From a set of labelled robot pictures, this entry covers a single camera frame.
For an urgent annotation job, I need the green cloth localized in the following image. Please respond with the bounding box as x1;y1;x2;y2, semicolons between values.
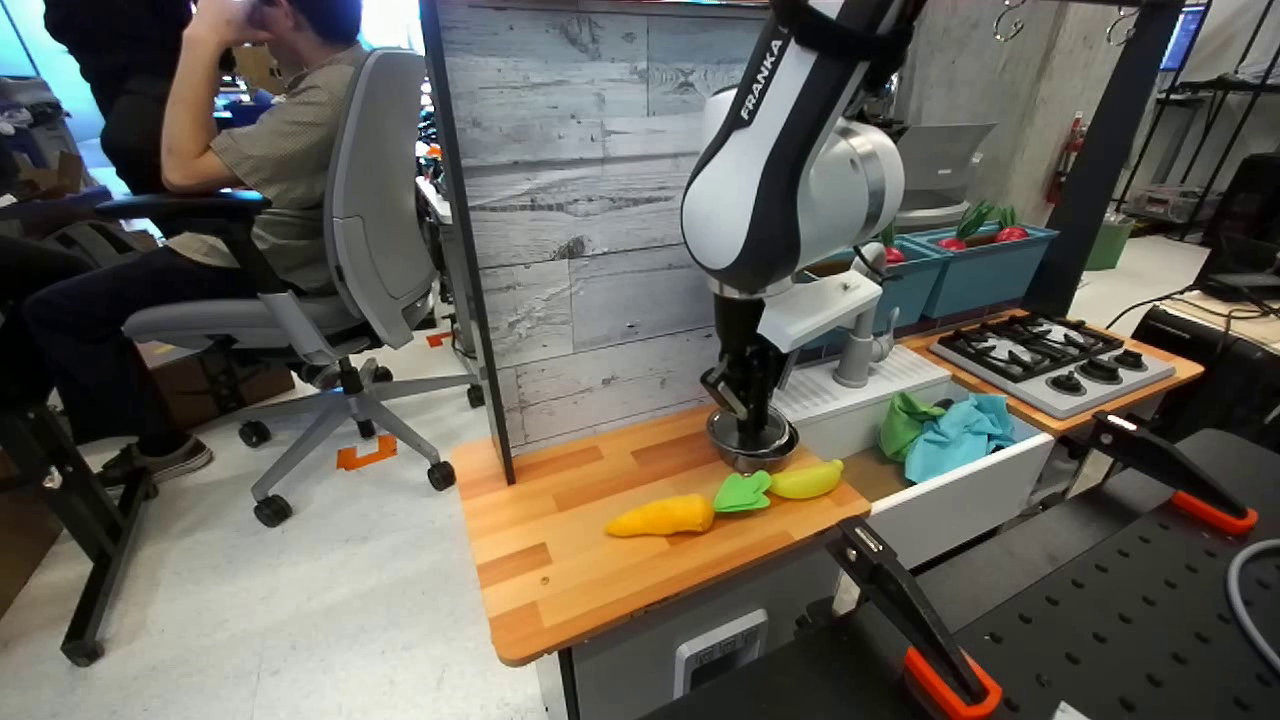
877;391;943;462

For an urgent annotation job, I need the grey office chair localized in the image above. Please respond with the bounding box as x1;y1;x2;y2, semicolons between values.
125;50;486;529

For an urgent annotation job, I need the white toy sink basin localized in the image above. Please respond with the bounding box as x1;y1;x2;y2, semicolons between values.
777;350;1053;570

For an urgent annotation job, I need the teal storage bin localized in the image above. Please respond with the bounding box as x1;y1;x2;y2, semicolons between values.
925;230;1056;322
857;244;943;336

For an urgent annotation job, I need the yellow plush banana toy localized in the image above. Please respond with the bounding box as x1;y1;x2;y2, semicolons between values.
773;462;844;500

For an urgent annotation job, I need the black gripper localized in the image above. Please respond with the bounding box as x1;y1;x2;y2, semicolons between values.
700;291;783;415

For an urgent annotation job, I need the steel pot with handles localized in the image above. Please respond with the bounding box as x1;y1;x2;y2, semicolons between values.
707;413;802;474

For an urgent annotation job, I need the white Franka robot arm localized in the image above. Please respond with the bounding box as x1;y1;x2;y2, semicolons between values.
681;0;928;420

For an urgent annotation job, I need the seated person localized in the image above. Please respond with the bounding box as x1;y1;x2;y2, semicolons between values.
0;0;367;493

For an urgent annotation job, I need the grey toy faucet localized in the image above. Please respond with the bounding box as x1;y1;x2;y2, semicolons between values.
758;269;886;388

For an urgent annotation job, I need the light blue cloth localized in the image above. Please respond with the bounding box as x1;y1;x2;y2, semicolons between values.
903;391;1020;484

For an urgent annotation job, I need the black perforated table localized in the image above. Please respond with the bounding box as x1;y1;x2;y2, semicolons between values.
650;430;1280;720

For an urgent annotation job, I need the toy gas stove top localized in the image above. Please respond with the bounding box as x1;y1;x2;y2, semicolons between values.
936;318;1177;420

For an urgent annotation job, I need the yellow plush carrot toy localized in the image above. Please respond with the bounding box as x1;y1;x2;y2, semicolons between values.
606;474;773;542

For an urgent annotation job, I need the orange black clamp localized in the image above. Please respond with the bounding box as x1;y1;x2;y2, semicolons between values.
823;519;1003;720
1094;413;1259;535

